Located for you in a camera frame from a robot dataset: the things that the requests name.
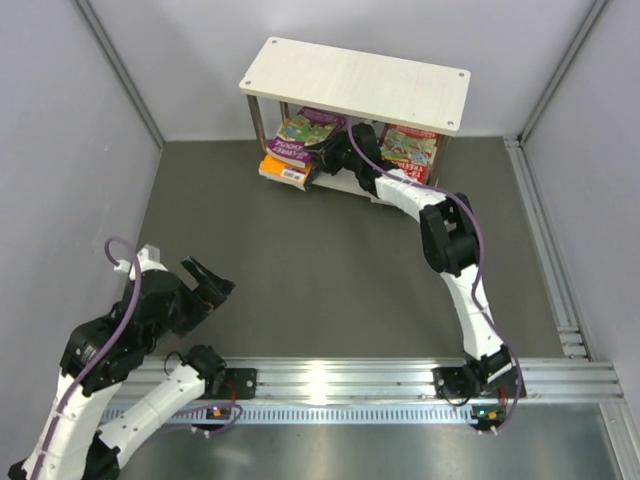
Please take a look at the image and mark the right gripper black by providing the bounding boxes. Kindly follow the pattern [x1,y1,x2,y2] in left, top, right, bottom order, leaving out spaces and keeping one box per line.
[303,131,362,177]

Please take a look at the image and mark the dark blue Nineteen Eighty-Four book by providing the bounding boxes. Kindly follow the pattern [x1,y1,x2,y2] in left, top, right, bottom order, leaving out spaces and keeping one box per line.
[303,164,322,191]

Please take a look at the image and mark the purple treehouse book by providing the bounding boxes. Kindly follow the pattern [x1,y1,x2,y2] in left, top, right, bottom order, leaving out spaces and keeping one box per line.
[266,107,346,169]

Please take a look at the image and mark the orange yellow book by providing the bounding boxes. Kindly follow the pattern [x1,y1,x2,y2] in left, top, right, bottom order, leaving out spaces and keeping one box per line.
[258,155,313,191]

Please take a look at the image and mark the red treehouse book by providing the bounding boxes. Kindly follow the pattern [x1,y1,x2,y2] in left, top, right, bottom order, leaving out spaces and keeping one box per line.
[380,124,441,184]

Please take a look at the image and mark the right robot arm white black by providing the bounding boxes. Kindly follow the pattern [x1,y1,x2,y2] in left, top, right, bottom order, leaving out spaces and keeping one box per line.
[304,123,523,398]

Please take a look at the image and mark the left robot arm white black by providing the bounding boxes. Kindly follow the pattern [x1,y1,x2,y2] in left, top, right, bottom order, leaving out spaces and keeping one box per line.
[8,245,235,479]

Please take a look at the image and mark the white two-tier shelf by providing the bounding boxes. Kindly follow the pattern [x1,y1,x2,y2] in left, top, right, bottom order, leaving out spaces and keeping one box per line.
[238,36,472,204]

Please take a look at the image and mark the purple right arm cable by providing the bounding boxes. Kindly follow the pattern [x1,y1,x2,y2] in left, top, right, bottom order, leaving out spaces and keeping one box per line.
[348,122,526,436]

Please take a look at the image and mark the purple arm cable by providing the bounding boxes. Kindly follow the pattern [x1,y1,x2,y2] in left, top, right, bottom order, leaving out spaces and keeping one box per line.
[348,122,526,436]
[29,235,244,476]

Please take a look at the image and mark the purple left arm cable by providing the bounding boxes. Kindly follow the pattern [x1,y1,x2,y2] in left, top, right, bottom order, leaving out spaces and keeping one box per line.
[29,235,244,476]

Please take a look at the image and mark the aluminium rail base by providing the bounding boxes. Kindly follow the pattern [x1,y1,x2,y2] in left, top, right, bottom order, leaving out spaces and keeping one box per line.
[171,358,624,425]

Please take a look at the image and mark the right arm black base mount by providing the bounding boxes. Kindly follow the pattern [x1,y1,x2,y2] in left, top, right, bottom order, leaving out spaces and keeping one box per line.
[432,367,527,404]

